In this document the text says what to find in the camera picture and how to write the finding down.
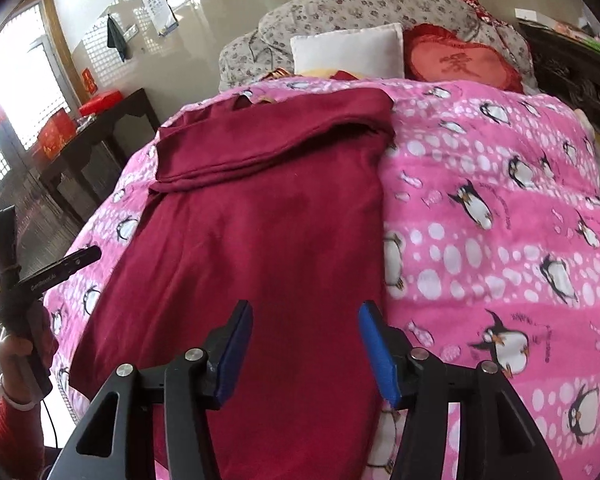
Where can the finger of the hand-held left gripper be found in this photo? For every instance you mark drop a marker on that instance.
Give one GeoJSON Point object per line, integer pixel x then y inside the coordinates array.
{"type": "Point", "coordinates": [62, 268]}
{"type": "Point", "coordinates": [5, 240]}

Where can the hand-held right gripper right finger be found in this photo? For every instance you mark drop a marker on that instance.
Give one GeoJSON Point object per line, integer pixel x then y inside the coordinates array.
{"type": "Point", "coordinates": [377, 355]}

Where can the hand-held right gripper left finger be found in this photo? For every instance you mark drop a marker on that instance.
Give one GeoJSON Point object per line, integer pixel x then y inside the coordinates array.
{"type": "Point", "coordinates": [235, 345]}

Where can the maroon shirt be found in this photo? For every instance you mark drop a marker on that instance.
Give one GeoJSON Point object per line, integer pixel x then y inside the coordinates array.
{"type": "Point", "coordinates": [250, 240]}

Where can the person's left forearm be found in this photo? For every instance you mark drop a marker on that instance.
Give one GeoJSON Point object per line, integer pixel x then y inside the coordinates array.
{"type": "Point", "coordinates": [10, 430]}

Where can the person's left hand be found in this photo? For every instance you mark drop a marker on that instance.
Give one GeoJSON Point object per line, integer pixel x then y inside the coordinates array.
{"type": "Point", "coordinates": [14, 360]}

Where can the dark wooden side table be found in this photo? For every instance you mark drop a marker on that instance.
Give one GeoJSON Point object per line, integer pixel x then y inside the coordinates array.
{"type": "Point", "coordinates": [95, 160]}

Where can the tall red box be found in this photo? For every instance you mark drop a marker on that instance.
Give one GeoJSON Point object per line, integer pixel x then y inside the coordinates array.
{"type": "Point", "coordinates": [55, 132]}

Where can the wooden framed window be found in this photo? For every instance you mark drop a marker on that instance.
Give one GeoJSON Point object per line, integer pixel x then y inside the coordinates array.
{"type": "Point", "coordinates": [20, 90]}

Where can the pink penguin print blanket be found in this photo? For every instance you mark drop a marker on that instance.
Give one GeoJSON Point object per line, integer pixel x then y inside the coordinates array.
{"type": "Point", "coordinates": [480, 240]}

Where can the flat red box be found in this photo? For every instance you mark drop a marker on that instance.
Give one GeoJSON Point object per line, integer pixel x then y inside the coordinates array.
{"type": "Point", "coordinates": [100, 102]}

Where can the dark hanging cloth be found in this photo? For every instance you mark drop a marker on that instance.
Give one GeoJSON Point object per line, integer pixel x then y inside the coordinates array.
{"type": "Point", "coordinates": [116, 37]}

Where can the red heart cushion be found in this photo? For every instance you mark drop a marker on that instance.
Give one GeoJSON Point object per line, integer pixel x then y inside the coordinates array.
{"type": "Point", "coordinates": [455, 60]}

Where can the white pillow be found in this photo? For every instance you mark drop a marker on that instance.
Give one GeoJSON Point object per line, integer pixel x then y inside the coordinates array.
{"type": "Point", "coordinates": [347, 50]}

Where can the dark carved wooden cabinet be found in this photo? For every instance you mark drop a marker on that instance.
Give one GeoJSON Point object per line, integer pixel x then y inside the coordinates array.
{"type": "Point", "coordinates": [575, 85]}

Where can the red patterned cloth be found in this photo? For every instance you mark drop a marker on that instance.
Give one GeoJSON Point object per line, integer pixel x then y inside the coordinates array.
{"type": "Point", "coordinates": [482, 10]}

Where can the red paper wall sign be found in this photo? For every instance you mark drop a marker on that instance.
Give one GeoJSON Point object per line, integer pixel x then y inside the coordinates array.
{"type": "Point", "coordinates": [89, 81]}

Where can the wall calendar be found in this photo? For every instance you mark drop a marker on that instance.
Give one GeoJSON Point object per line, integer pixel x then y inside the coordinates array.
{"type": "Point", "coordinates": [156, 2]}

